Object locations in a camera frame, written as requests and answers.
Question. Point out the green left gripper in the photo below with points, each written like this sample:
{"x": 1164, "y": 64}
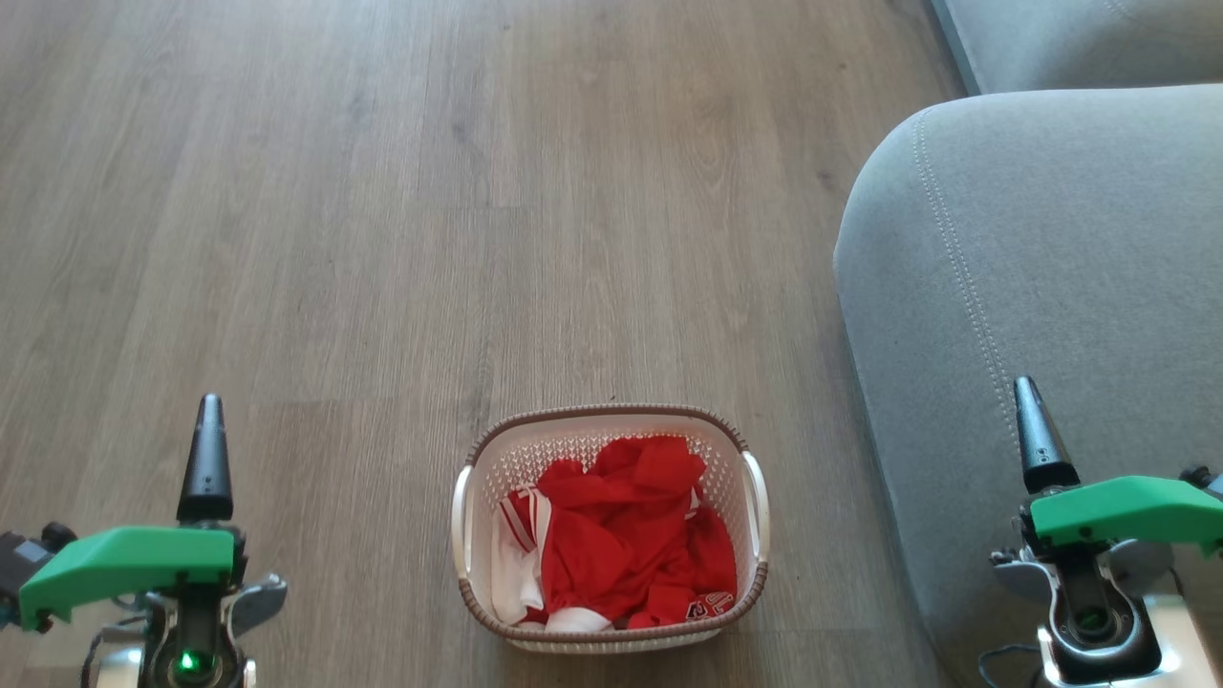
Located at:
{"x": 124, "y": 562}

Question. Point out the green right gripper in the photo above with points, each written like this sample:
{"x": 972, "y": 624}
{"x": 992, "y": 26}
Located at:
{"x": 1127, "y": 511}

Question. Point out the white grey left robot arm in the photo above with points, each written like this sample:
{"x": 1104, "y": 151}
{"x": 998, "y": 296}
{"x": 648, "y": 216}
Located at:
{"x": 196, "y": 631}

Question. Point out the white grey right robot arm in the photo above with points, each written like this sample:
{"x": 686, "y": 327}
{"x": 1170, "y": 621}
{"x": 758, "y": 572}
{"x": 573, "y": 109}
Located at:
{"x": 1094, "y": 612}

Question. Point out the white woven plastic laundry basket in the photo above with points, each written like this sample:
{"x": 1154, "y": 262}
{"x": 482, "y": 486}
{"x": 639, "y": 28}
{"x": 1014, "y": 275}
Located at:
{"x": 497, "y": 478}

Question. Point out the grey fabric sofa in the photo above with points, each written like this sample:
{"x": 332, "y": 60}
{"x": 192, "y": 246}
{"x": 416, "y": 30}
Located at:
{"x": 1032, "y": 248}

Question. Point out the white garment with red stripes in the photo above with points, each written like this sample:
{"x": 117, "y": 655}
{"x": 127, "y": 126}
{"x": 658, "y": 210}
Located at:
{"x": 514, "y": 573}

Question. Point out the dark grey right wrist camera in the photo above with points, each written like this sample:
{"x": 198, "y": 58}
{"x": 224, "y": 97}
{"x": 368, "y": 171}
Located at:
{"x": 1202, "y": 478}

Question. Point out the dark grey wrist camera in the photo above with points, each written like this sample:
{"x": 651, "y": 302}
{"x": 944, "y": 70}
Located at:
{"x": 24, "y": 559}
{"x": 1202, "y": 478}

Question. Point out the dark grey left wrist camera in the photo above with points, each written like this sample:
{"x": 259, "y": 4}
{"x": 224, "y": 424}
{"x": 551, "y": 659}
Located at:
{"x": 24, "y": 559}

